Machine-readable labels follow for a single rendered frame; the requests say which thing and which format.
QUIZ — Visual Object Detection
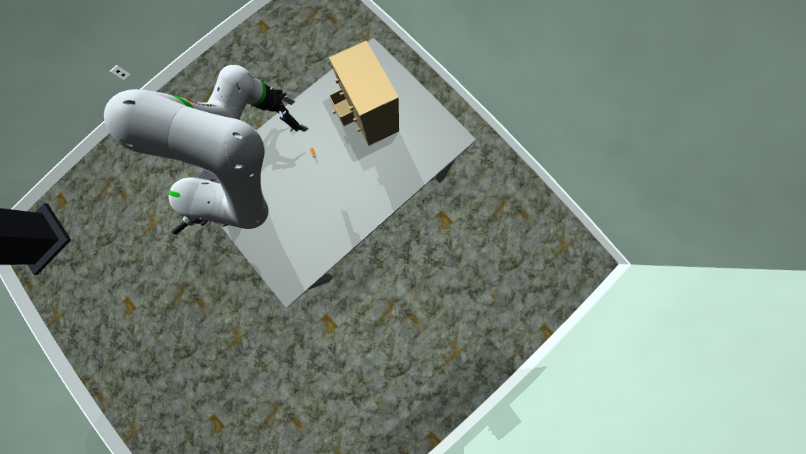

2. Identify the small wooden chest of drawers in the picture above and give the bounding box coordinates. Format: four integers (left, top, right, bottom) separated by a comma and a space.
329, 41, 399, 146

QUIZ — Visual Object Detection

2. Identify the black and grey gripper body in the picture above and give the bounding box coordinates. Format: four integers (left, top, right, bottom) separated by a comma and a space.
268, 93, 285, 114

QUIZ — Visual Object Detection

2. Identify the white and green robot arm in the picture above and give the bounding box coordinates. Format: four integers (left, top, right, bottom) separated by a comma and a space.
104, 65, 276, 235

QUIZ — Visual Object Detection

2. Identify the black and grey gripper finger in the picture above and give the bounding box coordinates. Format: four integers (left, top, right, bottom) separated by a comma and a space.
279, 104, 309, 132
275, 90, 295, 105

